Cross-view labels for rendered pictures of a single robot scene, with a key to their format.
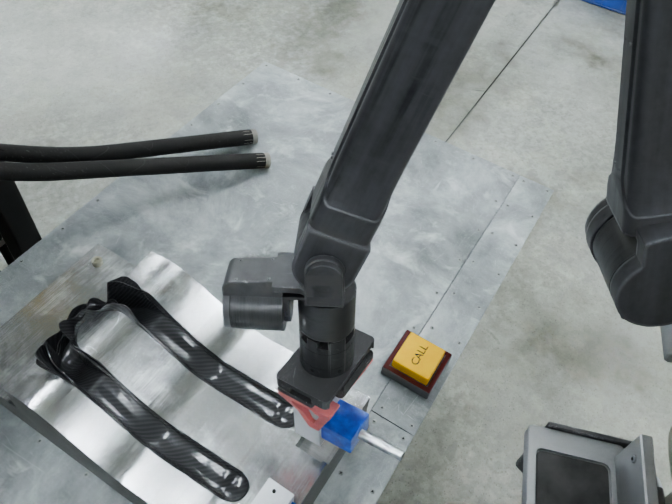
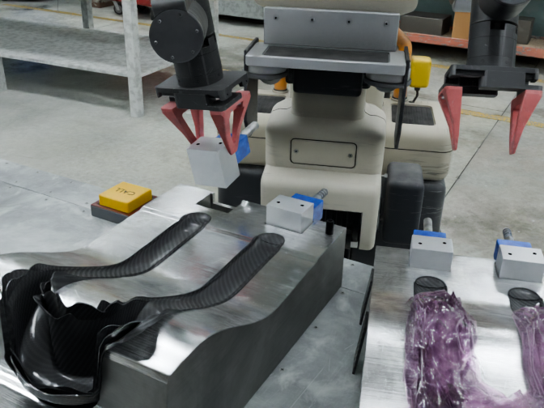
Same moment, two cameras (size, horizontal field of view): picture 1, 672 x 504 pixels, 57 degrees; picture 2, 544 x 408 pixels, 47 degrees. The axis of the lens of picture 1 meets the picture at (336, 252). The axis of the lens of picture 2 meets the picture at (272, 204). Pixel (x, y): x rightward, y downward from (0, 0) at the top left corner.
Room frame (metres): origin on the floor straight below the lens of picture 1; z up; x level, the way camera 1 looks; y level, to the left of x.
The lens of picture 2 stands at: (0.23, 0.76, 1.28)
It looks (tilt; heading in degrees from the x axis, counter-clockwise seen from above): 27 degrees down; 271
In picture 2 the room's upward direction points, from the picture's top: 2 degrees clockwise
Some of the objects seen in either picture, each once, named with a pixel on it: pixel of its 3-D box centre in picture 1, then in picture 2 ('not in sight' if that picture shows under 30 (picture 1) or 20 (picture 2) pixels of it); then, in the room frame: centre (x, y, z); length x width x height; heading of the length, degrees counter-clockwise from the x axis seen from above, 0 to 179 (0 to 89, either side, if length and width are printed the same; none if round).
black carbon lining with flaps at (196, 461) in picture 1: (159, 377); (156, 269); (0.35, 0.21, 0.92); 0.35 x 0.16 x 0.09; 63
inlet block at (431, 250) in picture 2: not in sight; (428, 243); (0.02, 0.03, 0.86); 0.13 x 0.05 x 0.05; 80
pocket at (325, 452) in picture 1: (321, 443); (220, 214); (0.31, -0.01, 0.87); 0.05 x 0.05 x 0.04; 63
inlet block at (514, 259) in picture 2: not in sight; (512, 252); (-0.08, 0.04, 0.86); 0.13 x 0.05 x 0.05; 80
